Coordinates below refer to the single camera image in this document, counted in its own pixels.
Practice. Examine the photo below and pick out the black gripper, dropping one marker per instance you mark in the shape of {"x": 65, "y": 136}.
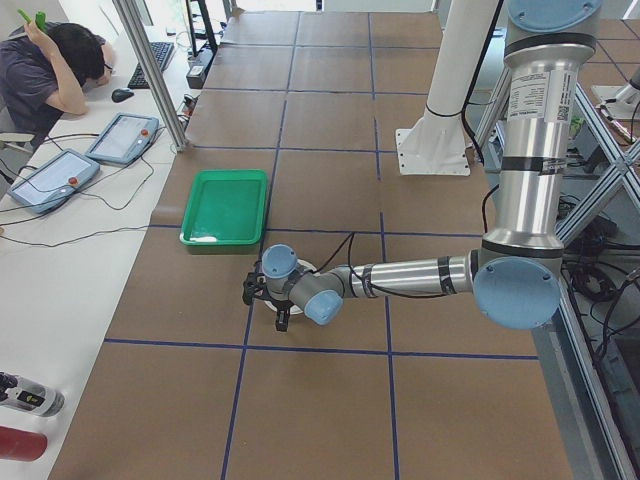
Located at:
{"x": 281, "y": 305}

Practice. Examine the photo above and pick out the white round plate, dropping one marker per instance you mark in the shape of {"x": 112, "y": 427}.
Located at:
{"x": 295, "y": 310}

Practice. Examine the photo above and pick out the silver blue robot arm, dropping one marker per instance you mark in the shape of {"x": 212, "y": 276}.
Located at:
{"x": 514, "y": 274}

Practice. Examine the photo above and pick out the green plastic tray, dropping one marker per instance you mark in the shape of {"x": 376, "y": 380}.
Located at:
{"x": 225, "y": 208}

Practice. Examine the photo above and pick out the far blue teach pendant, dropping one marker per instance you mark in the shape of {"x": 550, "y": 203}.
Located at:
{"x": 124, "y": 139}

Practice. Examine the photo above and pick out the blue teach pendant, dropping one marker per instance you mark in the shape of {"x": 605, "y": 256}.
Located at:
{"x": 55, "y": 181}
{"x": 124, "y": 139}

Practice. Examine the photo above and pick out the near blue teach pendant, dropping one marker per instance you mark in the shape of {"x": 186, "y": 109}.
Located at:
{"x": 55, "y": 181}

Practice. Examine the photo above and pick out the black computer mouse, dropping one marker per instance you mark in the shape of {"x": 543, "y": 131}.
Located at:
{"x": 119, "y": 95}

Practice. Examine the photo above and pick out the red bottle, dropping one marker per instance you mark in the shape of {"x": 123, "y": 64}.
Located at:
{"x": 21, "y": 445}

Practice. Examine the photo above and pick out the seated person dark shirt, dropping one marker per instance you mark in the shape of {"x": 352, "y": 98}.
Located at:
{"x": 44, "y": 73}

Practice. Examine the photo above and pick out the green phone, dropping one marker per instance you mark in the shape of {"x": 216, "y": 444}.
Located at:
{"x": 39, "y": 20}

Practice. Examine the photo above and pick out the white camera pillar mount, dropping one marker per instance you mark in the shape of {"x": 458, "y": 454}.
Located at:
{"x": 435, "y": 145}

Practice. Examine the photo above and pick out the aluminium frame post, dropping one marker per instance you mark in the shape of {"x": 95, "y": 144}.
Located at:
{"x": 133, "y": 26}

